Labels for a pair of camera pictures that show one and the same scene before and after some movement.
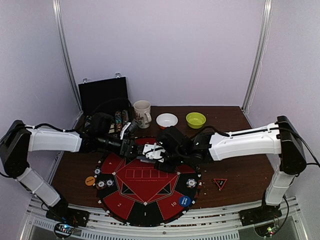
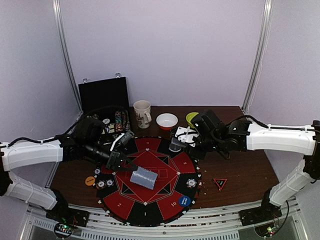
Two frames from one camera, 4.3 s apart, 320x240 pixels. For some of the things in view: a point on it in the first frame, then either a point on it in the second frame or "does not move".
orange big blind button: x=90 y=180 does not move
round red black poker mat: x=136 y=194 does not move
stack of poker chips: x=191 y=183 does not move
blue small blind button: x=184 y=201 does not move
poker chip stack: x=101 y=184 does not move
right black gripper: x=163 y=165 to x=194 y=149
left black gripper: x=126 y=147 to x=115 y=165
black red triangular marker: x=220 y=182 does not move
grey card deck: x=143 y=158 to x=144 y=177
